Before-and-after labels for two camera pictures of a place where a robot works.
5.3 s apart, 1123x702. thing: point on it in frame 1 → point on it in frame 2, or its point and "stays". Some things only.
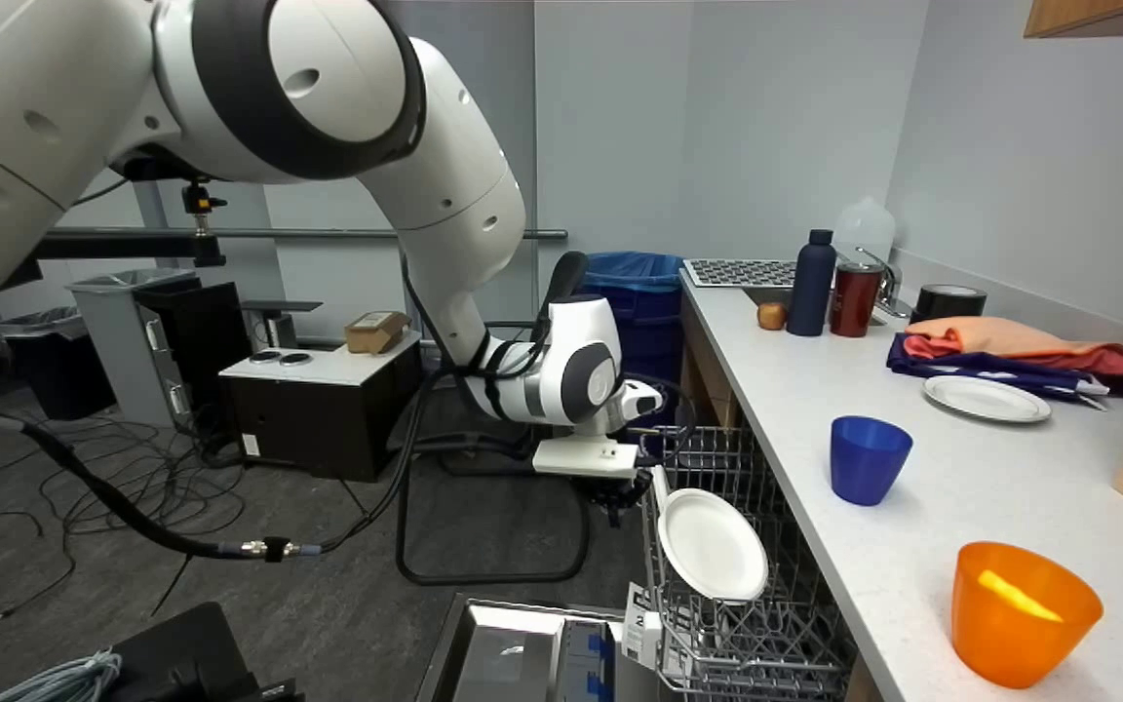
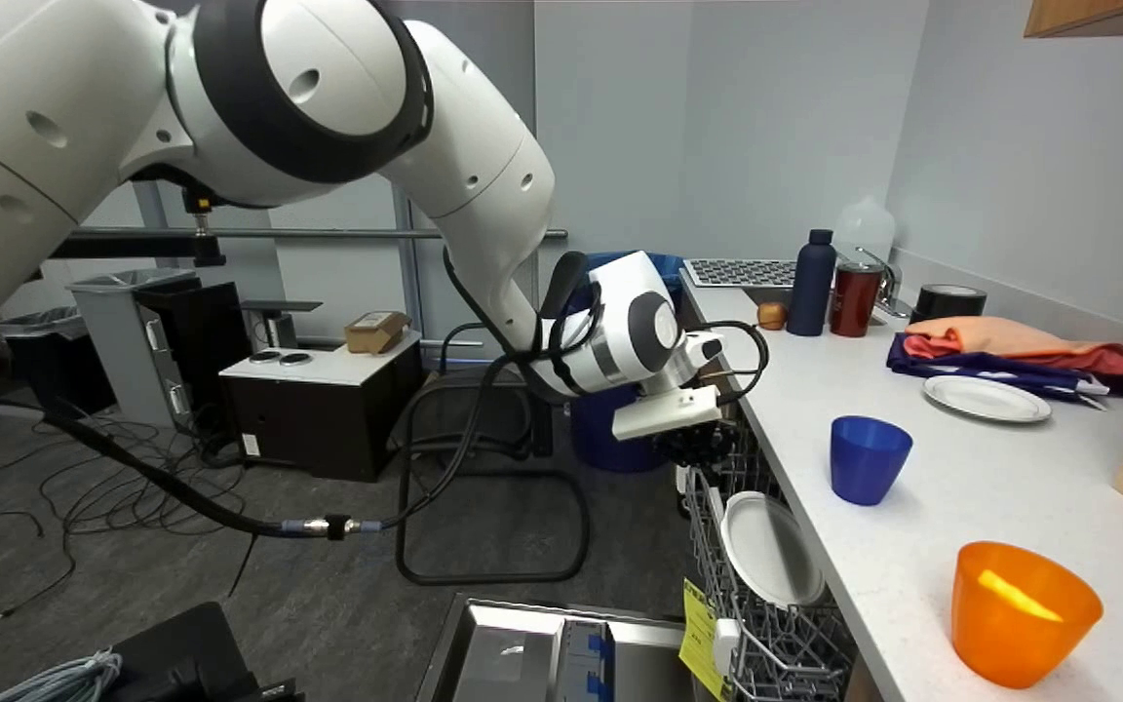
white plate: x=711 y=543 → x=769 y=550
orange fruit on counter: x=769 y=316 stays
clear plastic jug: x=865 y=235 stays
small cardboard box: x=377 y=335 stays
